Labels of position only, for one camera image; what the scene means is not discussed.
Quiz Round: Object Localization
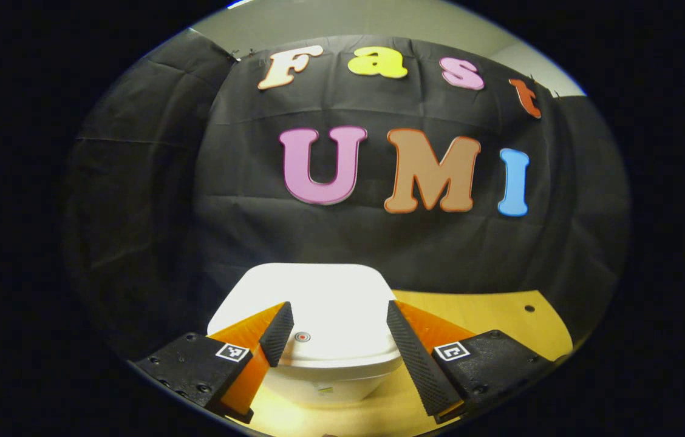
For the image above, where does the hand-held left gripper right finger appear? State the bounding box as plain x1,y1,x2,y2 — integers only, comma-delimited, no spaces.
386,300,556,424

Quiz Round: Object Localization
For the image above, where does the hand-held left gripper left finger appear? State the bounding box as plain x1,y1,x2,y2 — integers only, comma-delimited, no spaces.
133,302,295,424

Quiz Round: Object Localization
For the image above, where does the white desktop garbage bin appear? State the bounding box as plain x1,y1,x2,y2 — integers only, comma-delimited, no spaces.
206,263,405,406

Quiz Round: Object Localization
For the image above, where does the black backdrop cloth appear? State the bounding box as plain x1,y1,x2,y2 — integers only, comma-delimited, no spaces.
60,27,632,365

